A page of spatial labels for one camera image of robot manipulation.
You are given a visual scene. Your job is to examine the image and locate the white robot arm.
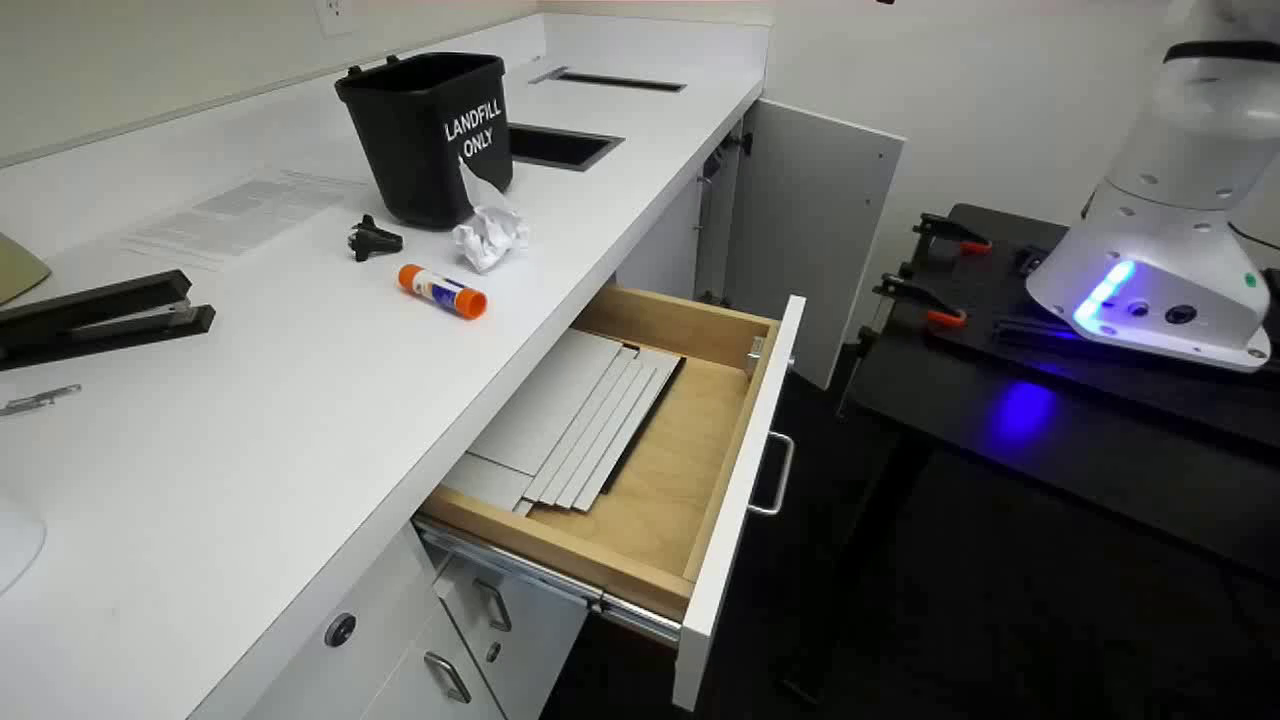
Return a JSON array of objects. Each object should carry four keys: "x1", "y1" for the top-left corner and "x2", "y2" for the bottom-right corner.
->
[{"x1": 1023, "y1": 0, "x2": 1280, "y2": 373}]

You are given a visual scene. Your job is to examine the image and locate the open white cabinet door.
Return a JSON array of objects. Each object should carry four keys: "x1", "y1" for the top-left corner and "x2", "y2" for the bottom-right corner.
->
[{"x1": 726, "y1": 100, "x2": 905, "y2": 390}]

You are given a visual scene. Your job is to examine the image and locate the grey folders in drawer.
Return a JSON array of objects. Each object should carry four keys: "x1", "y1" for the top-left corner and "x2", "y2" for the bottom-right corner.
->
[{"x1": 448, "y1": 332, "x2": 682, "y2": 516}]

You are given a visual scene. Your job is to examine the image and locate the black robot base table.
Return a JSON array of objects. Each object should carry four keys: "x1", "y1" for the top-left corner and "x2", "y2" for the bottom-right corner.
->
[{"x1": 849, "y1": 204, "x2": 1280, "y2": 585}]

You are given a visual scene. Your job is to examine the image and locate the black stapler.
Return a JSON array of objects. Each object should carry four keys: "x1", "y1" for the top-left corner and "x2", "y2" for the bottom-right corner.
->
[{"x1": 0, "y1": 269, "x2": 216, "y2": 367}]

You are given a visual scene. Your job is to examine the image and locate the open wooden drawer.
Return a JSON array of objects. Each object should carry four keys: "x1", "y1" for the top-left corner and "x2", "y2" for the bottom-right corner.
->
[{"x1": 420, "y1": 288, "x2": 805, "y2": 713}]

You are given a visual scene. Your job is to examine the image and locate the orange handled clamp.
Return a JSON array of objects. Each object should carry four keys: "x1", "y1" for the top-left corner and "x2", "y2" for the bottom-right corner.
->
[
  {"x1": 871, "y1": 277, "x2": 967, "y2": 332},
  {"x1": 913, "y1": 213, "x2": 996, "y2": 258}
]

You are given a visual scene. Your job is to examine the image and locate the orange capped glue stick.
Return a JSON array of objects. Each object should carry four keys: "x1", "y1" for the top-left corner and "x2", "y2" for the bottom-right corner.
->
[{"x1": 394, "y1": 265, "x2": 488, "y2": 320}]

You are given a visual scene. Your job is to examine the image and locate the small black clip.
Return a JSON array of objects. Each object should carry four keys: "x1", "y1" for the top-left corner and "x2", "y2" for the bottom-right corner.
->
[{"x1": 346, "y1": 217, "x2": 405, "y2": 261}]

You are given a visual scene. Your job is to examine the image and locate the lower white drawer front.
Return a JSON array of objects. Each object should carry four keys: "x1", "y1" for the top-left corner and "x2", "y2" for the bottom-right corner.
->
[{"x1": 430, "y1": 552, "x2": 586, "y2": 720}]

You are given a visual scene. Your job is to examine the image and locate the black landfill bin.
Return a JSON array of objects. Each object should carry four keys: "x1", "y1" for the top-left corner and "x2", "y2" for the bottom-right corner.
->
[{"x1": 337, "y1": 52, "x2": 511, "y2": 234}]

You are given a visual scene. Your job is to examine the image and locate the crumpled white paper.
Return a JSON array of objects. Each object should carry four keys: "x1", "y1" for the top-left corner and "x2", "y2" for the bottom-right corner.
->
[{"x1": 451, "y1": 209, "x2": 524, "y2": 273}]

